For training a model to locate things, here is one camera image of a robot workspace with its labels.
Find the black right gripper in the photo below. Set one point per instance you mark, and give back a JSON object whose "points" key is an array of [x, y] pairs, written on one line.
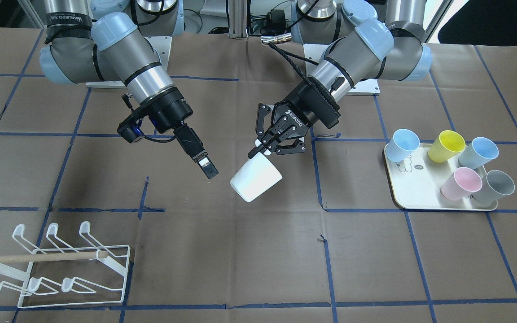
{"points": [[170, 110]]}

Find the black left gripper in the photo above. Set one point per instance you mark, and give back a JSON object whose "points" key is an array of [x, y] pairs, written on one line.
{"points": [[302, 115]]}

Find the white plastic cup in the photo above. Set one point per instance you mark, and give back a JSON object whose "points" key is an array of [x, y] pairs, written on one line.
{"points": [[255, 177]]}

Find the light blue plastic cup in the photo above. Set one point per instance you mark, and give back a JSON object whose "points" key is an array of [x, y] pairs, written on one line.
{"points": [[403, 143]]}

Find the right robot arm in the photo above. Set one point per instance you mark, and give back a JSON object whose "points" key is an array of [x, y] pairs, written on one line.
{"points": [[78, 50]]}

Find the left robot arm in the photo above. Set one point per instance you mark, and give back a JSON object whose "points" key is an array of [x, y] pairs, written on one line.
{"points": [[359, 47]]}

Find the yellow plastic cup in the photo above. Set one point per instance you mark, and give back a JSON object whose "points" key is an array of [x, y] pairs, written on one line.
{"points": [[448, 144]]}

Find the pink plastic cup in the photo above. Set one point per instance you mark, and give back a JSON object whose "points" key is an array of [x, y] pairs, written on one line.
{"points": [[463, 182]]}

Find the grey plastic cup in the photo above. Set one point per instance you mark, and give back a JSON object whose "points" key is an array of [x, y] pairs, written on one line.
{"points": [[495, 185]]}

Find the black power adapter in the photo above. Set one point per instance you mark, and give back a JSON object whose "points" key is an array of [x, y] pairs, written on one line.
{"points": [[276, 19]]}

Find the cream serving tray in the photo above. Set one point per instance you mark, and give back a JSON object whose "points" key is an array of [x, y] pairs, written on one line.
{"points": [[415, 183]]}

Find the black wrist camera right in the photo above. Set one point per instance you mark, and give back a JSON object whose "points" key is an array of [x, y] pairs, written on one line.
{"points": [[130, 129]]}

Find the white wire cup rack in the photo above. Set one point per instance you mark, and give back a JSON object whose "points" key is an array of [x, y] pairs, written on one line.
{"points": [[60, 274]]}

